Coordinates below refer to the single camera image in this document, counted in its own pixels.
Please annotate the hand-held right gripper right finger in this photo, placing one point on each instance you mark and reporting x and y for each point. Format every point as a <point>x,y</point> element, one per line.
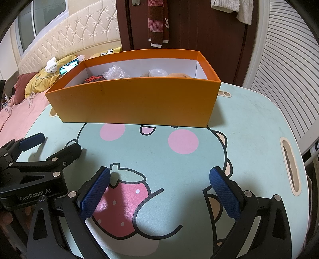
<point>224,196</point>

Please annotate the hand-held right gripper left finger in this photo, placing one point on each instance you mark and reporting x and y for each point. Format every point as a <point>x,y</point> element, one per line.
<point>96,194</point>

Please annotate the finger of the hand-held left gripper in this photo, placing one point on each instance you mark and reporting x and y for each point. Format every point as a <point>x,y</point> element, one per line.
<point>32,142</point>
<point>69,152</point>

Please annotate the black red patterned pouch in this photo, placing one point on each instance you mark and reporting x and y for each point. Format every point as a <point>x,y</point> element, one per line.
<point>94,79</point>

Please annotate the orange cardboard box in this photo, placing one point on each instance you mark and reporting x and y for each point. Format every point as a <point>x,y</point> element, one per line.
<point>137,104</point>

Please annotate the clear bubble wrap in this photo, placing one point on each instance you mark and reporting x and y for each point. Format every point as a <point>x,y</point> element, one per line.
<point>116,72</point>

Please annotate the clear heart-shaped container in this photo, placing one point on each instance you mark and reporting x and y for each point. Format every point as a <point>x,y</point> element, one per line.
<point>157,72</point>

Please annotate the cartoon printed desktop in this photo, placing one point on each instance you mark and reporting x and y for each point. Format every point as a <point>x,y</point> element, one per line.
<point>249,119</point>

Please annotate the pink blanket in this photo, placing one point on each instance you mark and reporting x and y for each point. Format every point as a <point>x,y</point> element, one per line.
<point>20,114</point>

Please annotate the dark red pillow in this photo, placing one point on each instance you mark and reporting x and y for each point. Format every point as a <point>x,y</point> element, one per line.
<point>23,87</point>

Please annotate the yellow cloth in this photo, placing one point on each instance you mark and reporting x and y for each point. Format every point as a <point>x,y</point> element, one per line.
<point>42,83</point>

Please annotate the white charger box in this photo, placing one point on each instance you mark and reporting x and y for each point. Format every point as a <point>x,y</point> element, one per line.
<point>51,65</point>

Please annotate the smartphone with lit screen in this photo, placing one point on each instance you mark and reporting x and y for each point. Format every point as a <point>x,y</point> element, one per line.
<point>69,66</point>

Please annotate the yellow cartoon pillow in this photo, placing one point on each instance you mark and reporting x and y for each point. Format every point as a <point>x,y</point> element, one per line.
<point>109,51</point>

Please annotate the cream tufted headboard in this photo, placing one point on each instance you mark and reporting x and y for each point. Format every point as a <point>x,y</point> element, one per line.
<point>74,32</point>

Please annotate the window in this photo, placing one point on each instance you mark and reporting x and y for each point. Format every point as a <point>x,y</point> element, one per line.
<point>44,15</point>

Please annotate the tan plush toy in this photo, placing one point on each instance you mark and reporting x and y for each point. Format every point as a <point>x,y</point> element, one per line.
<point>178,75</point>

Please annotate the white louvered door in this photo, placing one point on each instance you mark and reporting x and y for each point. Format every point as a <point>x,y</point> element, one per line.
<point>286,62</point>

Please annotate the striped maroon scarf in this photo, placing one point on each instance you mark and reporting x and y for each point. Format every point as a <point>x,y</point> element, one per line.
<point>158,22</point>

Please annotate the dark wooden door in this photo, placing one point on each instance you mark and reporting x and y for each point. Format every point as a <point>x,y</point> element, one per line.
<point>204,30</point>

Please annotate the white knitted sweater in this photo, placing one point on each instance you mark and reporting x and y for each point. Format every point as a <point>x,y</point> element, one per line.
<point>234,7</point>

